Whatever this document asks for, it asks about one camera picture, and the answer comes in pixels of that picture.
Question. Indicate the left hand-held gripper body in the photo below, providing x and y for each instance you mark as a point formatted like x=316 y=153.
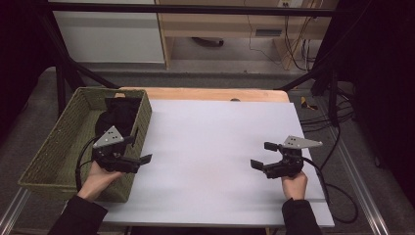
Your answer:
x=109 y=137

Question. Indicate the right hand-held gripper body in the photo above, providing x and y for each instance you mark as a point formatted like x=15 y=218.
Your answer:
x=288 y=161

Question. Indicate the black cloth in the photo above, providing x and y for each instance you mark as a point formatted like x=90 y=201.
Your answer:
x=119 y=112

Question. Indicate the green woven basket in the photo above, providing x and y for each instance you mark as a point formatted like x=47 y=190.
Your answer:
x=62 y=153

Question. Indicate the person's right hand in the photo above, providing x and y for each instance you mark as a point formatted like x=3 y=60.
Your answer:
x=295 y=186

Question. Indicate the person's left hand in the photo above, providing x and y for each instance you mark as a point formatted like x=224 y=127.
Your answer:
x=98 y=181

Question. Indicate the white board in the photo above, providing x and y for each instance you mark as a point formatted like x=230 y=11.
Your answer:
x=212 y=156

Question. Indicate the yellow and black tool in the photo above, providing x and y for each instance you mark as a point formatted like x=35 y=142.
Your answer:
x=306 y=103

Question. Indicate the black metal stand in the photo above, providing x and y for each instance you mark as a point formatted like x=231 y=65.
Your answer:
x=62 y=81
x=331 y=94

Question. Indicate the wooden table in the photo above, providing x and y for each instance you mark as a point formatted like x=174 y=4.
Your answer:
x=208 y=94

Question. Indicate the white cabinet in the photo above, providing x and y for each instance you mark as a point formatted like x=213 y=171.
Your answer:
x=111 y=39

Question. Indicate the black curtain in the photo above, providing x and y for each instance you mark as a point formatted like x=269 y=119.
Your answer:
x=19 y=65
x=385 y=81

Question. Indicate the dark chair base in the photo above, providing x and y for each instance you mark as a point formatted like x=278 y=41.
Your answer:
x=208 y=41

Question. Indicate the light wooden desk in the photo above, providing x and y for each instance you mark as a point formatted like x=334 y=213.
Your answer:
x=228 y=24

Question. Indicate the aluminium rail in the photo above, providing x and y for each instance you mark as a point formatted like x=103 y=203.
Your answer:
x=13 y=212
x=359 y=182

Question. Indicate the black horizontal frame bar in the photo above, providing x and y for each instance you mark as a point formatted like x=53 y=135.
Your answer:
x=195 y=9

